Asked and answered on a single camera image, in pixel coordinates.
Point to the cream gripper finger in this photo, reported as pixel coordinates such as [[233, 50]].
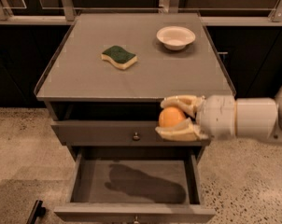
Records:
[[185, 130], [187, 103]]

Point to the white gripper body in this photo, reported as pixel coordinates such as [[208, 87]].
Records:
[[216, 116]]

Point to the orange fruit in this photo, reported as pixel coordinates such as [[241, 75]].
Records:
[[170, 117]]

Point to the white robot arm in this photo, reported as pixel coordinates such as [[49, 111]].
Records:
[[257, 118]]

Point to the round metal drawer knob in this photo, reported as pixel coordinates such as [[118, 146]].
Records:
[[136, 137]]

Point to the grey drawer cabinet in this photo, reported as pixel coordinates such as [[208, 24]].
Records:
[[79, 75]]

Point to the grey middle drawer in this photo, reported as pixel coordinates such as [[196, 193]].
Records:
[[135, 185]]

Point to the grey drawer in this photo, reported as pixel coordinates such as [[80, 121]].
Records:
[[135, 185], [114, 124]]

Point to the grey top drawer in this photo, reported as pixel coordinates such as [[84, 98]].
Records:
[[114, 124]]

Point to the white bowl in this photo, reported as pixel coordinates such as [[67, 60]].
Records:
[[175, 37]]

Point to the green and yellow sponge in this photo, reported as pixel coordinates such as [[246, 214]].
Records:
[[119, 57]]

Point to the metal railing frame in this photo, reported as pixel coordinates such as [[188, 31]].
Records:
[[66, 3]]

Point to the black handle bar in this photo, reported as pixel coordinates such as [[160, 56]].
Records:
[[38, 210]]

